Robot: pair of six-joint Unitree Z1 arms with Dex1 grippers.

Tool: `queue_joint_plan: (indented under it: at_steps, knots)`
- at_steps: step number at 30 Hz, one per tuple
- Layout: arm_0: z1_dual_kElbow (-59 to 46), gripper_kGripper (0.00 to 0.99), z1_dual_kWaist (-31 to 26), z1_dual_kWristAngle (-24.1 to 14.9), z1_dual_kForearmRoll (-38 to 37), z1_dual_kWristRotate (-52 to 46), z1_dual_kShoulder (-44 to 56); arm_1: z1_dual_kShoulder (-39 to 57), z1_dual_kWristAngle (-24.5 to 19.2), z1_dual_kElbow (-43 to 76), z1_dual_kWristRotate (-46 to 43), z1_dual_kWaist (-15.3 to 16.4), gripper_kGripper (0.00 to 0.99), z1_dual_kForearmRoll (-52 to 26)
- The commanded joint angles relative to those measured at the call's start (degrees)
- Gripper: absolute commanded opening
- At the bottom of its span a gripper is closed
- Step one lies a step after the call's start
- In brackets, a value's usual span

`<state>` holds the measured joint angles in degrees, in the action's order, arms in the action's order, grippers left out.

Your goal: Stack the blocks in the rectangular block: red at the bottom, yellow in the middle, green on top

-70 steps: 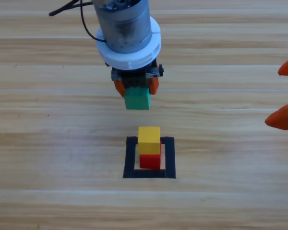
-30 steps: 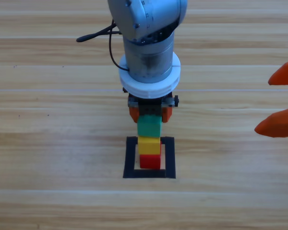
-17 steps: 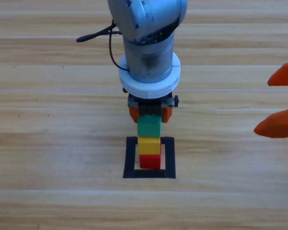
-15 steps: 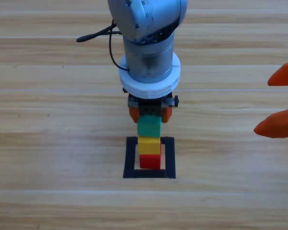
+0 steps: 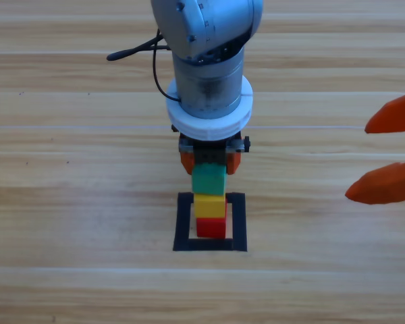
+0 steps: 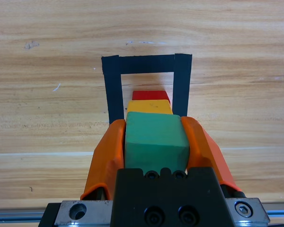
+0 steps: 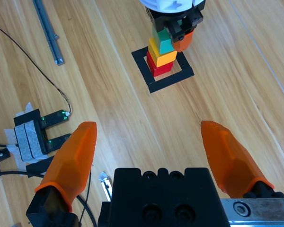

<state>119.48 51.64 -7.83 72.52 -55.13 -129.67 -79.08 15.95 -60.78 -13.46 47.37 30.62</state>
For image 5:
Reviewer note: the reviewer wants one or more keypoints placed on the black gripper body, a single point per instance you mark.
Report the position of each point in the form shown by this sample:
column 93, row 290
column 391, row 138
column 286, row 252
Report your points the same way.
column 209, row 150

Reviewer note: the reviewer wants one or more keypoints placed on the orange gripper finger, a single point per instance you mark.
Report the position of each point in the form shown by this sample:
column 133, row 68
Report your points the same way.
column 234, row 163
column 384, row 185
column 187, row 162
column 398, row 116

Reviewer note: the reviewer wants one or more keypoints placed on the green cube block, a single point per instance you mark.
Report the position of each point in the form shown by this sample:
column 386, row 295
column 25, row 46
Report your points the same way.
column 209, row 180

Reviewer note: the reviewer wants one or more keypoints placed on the yellow cube block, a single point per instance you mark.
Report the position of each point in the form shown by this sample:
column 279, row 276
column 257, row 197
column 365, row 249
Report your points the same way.
column 207, row 206

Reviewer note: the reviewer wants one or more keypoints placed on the red cube block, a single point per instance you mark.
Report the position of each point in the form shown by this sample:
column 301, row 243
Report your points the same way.
column 209, row 227

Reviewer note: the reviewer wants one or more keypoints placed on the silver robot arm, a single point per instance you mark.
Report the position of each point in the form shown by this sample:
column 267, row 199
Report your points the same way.
column 206, row 84

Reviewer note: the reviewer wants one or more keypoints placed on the black tape square outline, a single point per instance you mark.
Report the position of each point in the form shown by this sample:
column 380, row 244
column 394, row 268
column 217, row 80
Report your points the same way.
column 239, row 229

